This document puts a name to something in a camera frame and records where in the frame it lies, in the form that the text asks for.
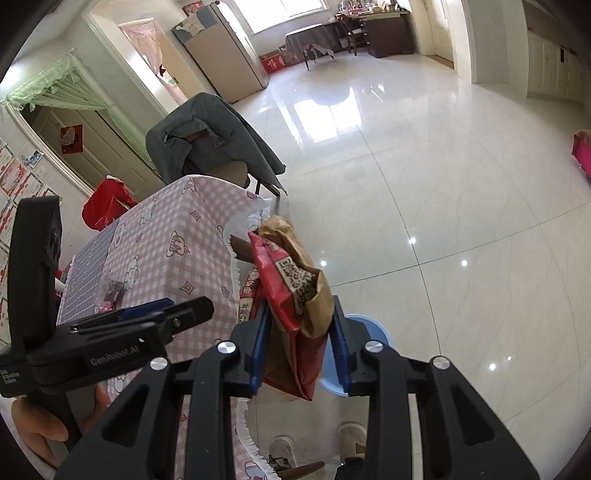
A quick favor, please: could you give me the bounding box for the brown paper snack bag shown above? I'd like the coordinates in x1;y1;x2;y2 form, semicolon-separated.
256;215;335;341

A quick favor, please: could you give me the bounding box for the red snack bag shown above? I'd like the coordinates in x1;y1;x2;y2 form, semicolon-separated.
249;233;334;401

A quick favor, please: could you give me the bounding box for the blue plastic trash bin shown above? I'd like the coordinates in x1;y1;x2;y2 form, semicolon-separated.
318;305;391;396

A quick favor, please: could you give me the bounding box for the person's left hand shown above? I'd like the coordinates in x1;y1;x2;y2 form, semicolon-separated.
8;382;112;478

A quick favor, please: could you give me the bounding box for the black red snack wrapper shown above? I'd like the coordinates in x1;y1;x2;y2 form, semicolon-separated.
97;279;125;310

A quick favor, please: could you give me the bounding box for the pink checkered tablecloth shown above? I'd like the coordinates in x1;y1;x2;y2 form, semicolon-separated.
103;174;279;480

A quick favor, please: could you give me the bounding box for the grey grid tablecloth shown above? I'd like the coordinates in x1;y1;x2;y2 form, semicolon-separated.
57;220;119;325

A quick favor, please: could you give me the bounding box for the wooden table leg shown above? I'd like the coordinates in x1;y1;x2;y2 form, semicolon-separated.
229;235;254;264

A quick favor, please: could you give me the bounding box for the right beige slipper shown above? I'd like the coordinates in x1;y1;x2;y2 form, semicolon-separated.
338;422;367;463

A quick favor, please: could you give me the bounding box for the beige slipper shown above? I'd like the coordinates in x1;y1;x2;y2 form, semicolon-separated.
338;422;367;463
267;436;297;473

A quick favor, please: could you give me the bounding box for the left beige slipper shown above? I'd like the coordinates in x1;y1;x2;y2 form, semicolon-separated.
267;436;297;473

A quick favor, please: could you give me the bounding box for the chair with grey jacket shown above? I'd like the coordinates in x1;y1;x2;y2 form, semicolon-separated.
145;92;287;189

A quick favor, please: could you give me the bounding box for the red door decoration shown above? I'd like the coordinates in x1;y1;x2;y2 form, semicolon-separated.
60;124;84;155

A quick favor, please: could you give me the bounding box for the green door curtain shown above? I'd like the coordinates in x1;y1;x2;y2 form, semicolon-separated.
3;53;155;170

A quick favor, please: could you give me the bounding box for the beige refrigerator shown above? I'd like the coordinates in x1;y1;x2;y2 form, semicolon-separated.
172;1;270;104

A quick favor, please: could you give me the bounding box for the red cardboard box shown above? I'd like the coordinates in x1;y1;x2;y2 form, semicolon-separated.
259;50;287;75

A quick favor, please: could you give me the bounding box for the dark dining table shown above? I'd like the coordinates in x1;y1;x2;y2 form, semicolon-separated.
284;23;339;70

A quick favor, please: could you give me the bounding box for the pink box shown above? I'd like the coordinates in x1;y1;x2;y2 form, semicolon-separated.
572;129;591;176

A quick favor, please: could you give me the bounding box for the dark wooden cabinet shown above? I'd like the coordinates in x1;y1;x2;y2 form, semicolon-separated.
361;12;415;58

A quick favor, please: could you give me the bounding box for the wooden chair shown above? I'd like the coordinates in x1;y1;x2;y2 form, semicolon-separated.
335;13;367;56

